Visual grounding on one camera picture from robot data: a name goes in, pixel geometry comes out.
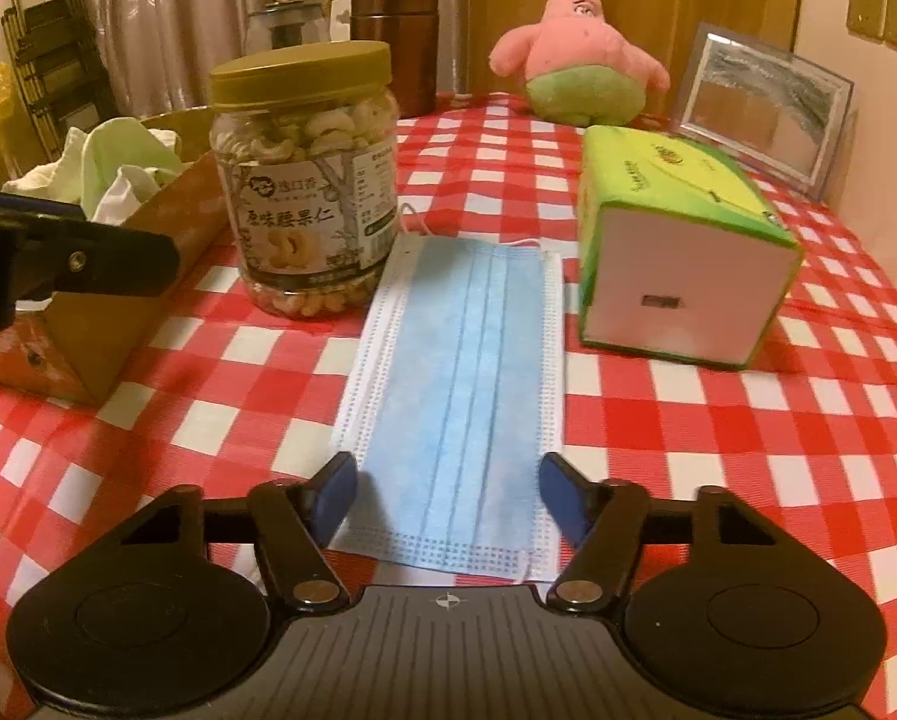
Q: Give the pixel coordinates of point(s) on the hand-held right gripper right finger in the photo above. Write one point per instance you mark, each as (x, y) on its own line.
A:
(561, 495)

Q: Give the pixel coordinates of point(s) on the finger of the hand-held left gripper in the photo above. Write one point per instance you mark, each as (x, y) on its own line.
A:
(81, 262)

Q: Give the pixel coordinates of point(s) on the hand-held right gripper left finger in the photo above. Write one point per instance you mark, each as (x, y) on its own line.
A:
(336, 495)

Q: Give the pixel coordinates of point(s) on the white paper towel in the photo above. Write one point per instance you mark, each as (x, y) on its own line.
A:
(129, 199)

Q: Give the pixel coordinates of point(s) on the brown cardboard box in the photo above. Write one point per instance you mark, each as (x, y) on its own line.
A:
(103, 345)

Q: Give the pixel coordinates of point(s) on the white cloth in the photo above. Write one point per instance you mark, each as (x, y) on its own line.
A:
(43, 180)

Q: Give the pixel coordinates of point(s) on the light green cloth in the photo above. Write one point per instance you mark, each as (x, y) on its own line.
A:
(118, 146)

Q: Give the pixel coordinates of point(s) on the blue face mask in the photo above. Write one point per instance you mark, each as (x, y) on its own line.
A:
(448, 390)

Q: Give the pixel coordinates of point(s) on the folding metal stool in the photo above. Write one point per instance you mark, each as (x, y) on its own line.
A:
(51, 52)

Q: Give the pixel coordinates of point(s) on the cashew jar with gold lid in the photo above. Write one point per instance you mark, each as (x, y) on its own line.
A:
(306, 240)

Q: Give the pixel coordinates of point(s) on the red checkered tablecloth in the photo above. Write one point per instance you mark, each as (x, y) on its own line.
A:
(793, 427)

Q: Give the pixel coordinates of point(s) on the shiny beige curtain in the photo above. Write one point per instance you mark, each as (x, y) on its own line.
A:
(178, 15)

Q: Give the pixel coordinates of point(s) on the glass jar with dark base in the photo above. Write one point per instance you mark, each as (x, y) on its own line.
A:
(291, 26)

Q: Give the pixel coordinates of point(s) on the green tissue pack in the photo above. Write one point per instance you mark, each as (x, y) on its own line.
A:
(666, 187)

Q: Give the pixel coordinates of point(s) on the brown wooden canister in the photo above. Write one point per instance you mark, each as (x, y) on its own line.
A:
(396, 22)

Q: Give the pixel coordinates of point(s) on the pink starfish plush toy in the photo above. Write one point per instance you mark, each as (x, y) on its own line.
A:
(576, 52)

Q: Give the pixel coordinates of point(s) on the silver picture frame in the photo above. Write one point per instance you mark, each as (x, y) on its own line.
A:
(763, 112)

